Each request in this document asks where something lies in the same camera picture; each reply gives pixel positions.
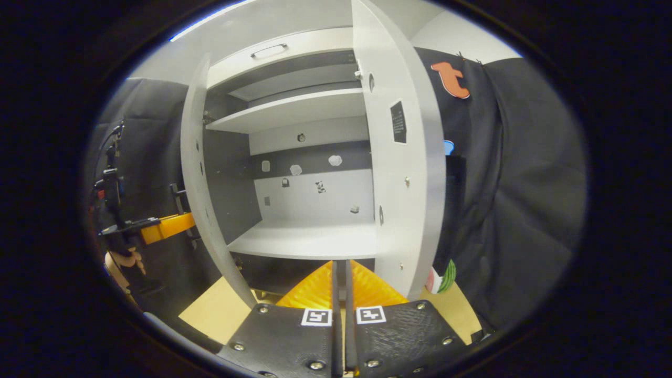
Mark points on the black backdrop cloth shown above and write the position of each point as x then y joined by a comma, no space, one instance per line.
152,136
525,184

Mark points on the white shoe cabinet door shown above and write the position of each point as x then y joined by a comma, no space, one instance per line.
197,184
399,210

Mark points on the white cabinet shelf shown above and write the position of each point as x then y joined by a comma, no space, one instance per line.
304,79
315,239
294,110

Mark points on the metal door hinge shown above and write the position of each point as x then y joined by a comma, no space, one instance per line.
208,118
358,71

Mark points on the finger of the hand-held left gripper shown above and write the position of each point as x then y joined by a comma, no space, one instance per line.
170,227

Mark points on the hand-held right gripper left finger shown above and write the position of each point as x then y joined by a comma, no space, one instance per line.
283,341

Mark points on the white double-door shoe cabinet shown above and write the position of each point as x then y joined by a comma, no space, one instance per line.
231,184

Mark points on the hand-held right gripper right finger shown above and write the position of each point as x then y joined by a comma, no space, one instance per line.
404,338

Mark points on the watermelon slice toy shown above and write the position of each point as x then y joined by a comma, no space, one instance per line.
443,278

